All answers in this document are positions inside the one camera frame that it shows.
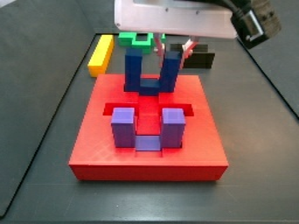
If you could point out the purple U-shaped block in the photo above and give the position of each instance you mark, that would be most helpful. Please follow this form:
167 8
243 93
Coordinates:
168 138

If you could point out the blue U-shaped block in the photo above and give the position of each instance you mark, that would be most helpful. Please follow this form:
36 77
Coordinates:
151 86

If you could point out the yellow long bar block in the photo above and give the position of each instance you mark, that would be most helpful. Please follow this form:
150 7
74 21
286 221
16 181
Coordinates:
98 63

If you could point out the black angle bracket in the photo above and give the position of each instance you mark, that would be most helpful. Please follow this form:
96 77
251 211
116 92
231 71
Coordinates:
200 58

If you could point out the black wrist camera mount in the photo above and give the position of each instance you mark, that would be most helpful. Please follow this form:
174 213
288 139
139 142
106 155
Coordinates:
254 19

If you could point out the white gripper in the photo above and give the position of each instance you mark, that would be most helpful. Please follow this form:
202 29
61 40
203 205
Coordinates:
174 17

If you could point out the red slotted board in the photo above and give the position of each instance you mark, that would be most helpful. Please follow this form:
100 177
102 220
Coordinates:
98 160

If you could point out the green stepped block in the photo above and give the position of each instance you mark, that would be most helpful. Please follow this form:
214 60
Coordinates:
128 40

